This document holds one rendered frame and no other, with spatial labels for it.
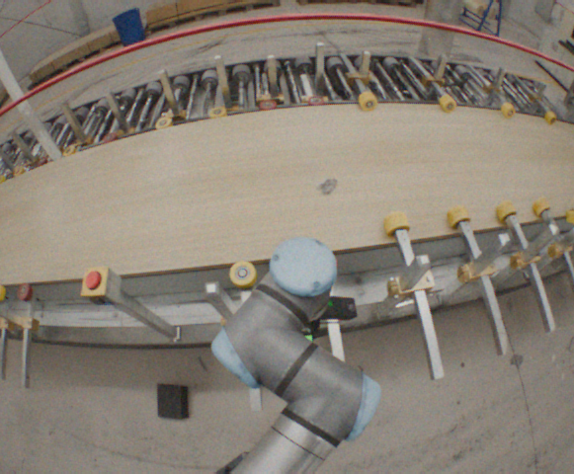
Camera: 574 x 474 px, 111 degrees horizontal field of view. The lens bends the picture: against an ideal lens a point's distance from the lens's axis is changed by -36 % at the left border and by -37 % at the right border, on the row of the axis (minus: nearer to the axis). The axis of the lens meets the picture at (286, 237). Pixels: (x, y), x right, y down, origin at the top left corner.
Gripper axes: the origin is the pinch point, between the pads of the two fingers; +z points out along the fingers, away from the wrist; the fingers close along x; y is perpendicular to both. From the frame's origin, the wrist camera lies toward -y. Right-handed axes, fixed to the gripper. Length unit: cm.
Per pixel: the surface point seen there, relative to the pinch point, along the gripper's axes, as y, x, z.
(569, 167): -166, -55, 11
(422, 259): -27.5, -8.0, -11.4
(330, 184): -14, -50, 10
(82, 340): 94, -5, 31
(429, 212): -48, -34, 11
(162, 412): 82, 24, 89
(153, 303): 62, -23, 39
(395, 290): -24.7, -6.4, 4.5
